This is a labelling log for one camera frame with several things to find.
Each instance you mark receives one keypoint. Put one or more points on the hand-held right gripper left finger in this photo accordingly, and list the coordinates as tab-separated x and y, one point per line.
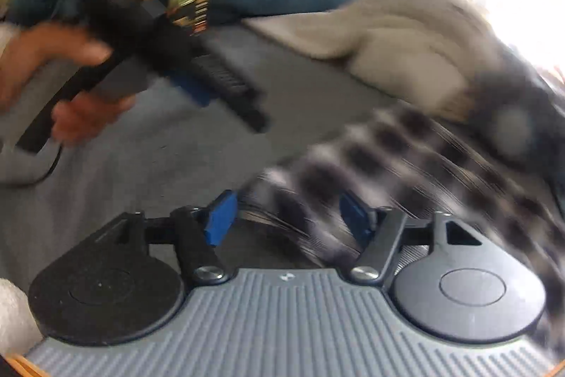
220	218

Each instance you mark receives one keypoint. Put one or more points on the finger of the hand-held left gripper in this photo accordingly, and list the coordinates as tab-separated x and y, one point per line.
192	87
234	90

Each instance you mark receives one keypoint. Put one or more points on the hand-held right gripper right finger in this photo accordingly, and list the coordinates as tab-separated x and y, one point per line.
357	218

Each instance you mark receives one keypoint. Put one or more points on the black white plaid shirt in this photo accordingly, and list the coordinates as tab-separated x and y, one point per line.
397	165

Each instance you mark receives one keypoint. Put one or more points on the person's left hand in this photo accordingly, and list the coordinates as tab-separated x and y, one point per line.
44	45

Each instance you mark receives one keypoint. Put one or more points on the cream fleece blanket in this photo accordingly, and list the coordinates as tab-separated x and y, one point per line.
388	41

